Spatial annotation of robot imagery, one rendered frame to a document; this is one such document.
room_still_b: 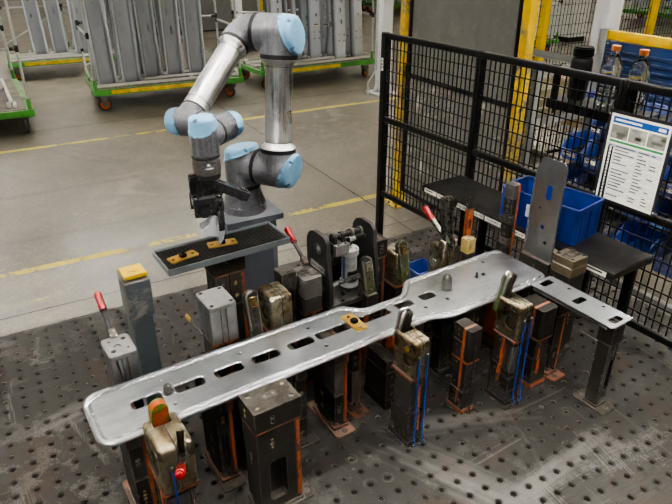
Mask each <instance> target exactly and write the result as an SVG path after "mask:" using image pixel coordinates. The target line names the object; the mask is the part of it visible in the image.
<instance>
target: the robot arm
mask: <svg viewBox="0 0 672 504"><path fill-rule="evenodd" d="M217 45H218V46H217V48H216V50H215V51H214V53H213V54H212V56H211V58H210V59H209V61H208V62H207V64H206V66H205V67H204V69H203V70H202V72H201V74H200V75H199V77H198V79H197V80H196V82H195V83H194V85H193V87H192V88H191V90H190V91H189V93H188V95H187V96H186V98H185V99H184V101H183V103H182V104H181V106H180V107H179V108H177V107H175V108H170V109H168V110H167V112H166V113H165V116H164V125H165V128H166V130H167V131H168V132H169V133H171V134H175V135H180V136H189V141H190V149H191V159H192V168H193V172H194V173H190V174H188V182H189V190H190V192H189V198H190V206H191V209H194V215H195V218H206V219H205V220H204V221H202V222H201V223H200V228H201V229H203V234H204V235H205V236H217V241H219V244H221V243H222V241H223V239H224V234H225V217H224V212H225V213H226V214H228V215H231V216H236V217H249V216H254V215H258V214H261V213H263V212H264V211H265V210H266V209H267V202H266V199H265V196H264V194H263V191H262V189H261V185H267V186H273V187H277V188H291V187H293V186H294V185H295V184H296V183H297V181H298V179H299V177H300V175H301V171H302V165H303V162H302V157H301V156H300V155H299V154H296V146H295V145H294V144H293V143H292V142H291V135H292V75H293V65H294V64H295V63H296V62H297V61H298V55H300V54H302V52H303V51H304V47H305V31H304V27H303V24H302V23H301V20H300V19H299V18H298V17H297V16H295V15H293V14H286V13H265V12H249V13H245V14H243V15H241V16H240V17H238V18H236V19H235V20H234V21H232V22H231V23H230V24H229V25H228V26H227V27H226V28H225V29H224V31H223V32H222V33H221V35H220V37H219V38H218V40H217ZM253 51H255V52H260V59H261V60H262V62H263V63H264V64H265V142H264V143H263V144H262V145H261V146H260V149H258V148H259V146H258V144H257V143H256V142H241V143H236V144H233V145H230V146H228V147H227V148H226V149H225V150H224V163H225V174H226V182H225V181H223V180H220V179H219V178H220V177H221V162H220V151H219V146H220V145H222V144H224V143H226V142H228V141H230V140H233V139H235V138H236V137H237V136H239V135H240V134H241V133H242V132H243V129H244V122H243V119H242V117H241V116H240V115H239V114H238V113H237V112H235V111H225V112H223V113H213V112H209V111H210V109H211V107H212V105H213V104H214V102H215V100H216V99H217V97H218V95H219V94H220V92H221V90H222V89H223V87H224V85H225V84H226V82H227V80H228V78H229V77H230V75H231V73H232V72H233V70H234V68H235V67H236V65H237V63H238V62H239V60H243V59H244V58H245V57H246V55H247V54H248V53H249V52H253ZM223 193H224V194H225V198H224V202H223V197H222V195H223ZM191 198H192V200H193V205H192V202H191ZM193 198H194V199H193ZM218 239H219V240H218Z"/></svg>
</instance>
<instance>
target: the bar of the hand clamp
mask: <svg viewBox="0 0 672 504"><path fill-rule="evenodd" d="M457 204H458V201H457V199H455V198H453V196H450V195H447V196H443V197H440V208H441V240H444V241H445V242H446V249H445V250H448V247H451V248H454V218H453V208H455V207H456V206H457ZM447 236H448V238H449V240H450V241H451V244H450V245H448V242H447Z"/></svg>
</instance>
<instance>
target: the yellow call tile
mask: <svg viewBox="0 0 672 504"><path fill-rule="evenodd" d="M118 272H119V273H120V275H121V276H122V278H123V279H124V281H128V280H131V279H135V278H139V277H142V276H146V275H147V272H146V271H145V269H144V268H143V267H142V265H141V264H140V263H138V264H134V265H130V266H126V267H122V268H119V269H118Z"/></svg>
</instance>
